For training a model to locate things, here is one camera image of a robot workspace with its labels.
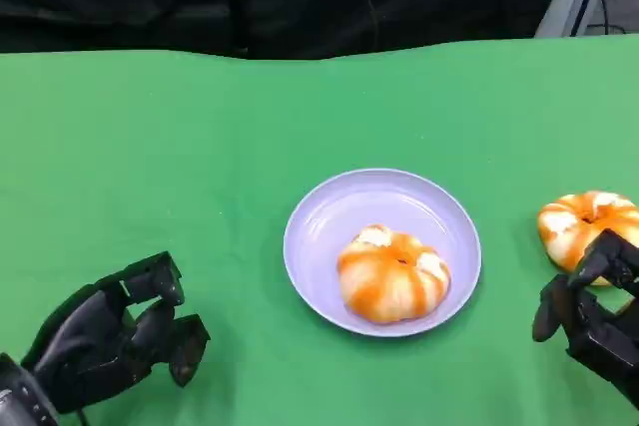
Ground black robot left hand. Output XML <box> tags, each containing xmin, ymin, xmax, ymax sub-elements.
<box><xmin>19</xmin><ymin>250</ymin><xmax>213</xmax><ymax>416</ymax></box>

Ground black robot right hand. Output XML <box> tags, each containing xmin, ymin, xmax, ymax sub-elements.
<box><xmin>531</xmin><ymin>227</ymin><xmax>639</xmax><ymax>411</ymax></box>

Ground orange white toy bread roll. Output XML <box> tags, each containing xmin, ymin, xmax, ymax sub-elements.
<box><xmin>536</xmin><ymin>191</ymin><xmax>639</xmax><ymax>288</ymax></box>
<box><xmin>336</xmin><ymin>223</ymin><xmax>452</xmax><ymax>325</ymax></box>

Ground green table cloth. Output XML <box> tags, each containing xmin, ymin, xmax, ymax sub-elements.
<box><xmin>0</xmin><ymin>32</ymin><xmax>639</xmax><ymax>426</ymax></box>

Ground lilac plate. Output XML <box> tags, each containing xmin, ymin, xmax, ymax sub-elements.
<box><xmin>283</xmin><ymin>168</ymin><xmax>483</xmax><ymax>339</ymax></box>

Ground black floor cable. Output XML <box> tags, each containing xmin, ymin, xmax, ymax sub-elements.
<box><xmin>598</xmin><ymin>0</ymin><xmax>639</xmax><ymax>35</ymax></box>

